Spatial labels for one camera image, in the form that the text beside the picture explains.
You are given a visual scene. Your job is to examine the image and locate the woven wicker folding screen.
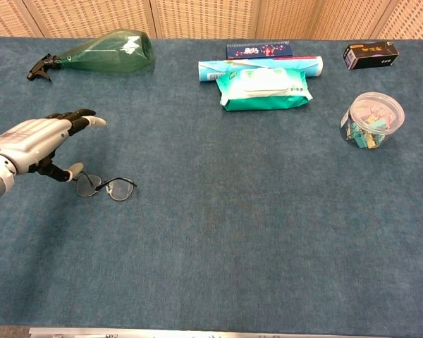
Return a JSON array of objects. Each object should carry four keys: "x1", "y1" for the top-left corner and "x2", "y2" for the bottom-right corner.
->
[{"x1": 0, "y1": 0, "x2": 423, "y2": 40}]

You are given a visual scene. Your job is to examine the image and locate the small black cardboard box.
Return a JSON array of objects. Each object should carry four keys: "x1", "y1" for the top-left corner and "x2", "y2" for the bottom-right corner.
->
[{"x1": 342, "y1": 39, "x2": 400, "y2": 70}]

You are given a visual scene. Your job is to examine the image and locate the clear jar of binder clips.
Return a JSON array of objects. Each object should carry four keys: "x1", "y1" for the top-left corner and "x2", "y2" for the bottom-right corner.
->
[{"x1": 339, "y1": 92, "x2": 405, "y2": 150}]

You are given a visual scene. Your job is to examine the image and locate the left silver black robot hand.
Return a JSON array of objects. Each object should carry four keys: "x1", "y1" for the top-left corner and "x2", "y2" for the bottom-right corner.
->
[{"x1": 0, "y1": 108, "x2": 107, "y2": 183}]

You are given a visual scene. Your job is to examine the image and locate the thin wire-frame eyeglasses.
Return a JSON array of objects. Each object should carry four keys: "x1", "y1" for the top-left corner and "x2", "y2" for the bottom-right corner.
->
[{"x1": 73, "y1": 171, "x2": 137, "y2": 202}]

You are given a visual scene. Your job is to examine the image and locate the long dark blue box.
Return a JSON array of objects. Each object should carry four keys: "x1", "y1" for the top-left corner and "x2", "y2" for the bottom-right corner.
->
[{"x1": 226, "y1": 41, "x2": 293, "y2": 60}]

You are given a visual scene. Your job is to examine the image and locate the blue white cling film roll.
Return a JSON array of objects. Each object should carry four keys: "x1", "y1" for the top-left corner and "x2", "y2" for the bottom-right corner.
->
[{"x1": 197, "y1": 55, "x2": 324, "y2": 83}]

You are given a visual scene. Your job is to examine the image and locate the blue felt table cloth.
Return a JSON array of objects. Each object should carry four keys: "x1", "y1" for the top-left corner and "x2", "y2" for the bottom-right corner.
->
[{"x1": 0, "y1": 36, "x2": 423, "y2": 335}]

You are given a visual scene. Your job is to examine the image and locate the green plastic spray bottle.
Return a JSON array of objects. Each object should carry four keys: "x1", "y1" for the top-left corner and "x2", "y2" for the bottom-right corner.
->
[{"x1": 26, "y1": 30, "x2": 155, "y2": 82}]

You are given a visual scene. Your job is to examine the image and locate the green wet wipes pack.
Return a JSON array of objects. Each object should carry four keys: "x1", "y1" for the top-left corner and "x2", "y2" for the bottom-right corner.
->
[{"x1": 216, "y1": 68, "x2": 314, "y2": 112}]

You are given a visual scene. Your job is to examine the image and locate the aluminium table edge rail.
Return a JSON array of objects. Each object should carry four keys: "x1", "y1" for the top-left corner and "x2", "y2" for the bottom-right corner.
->
[{"x1": 27, "y1": 327, "x2": 392, "y2": 338}]

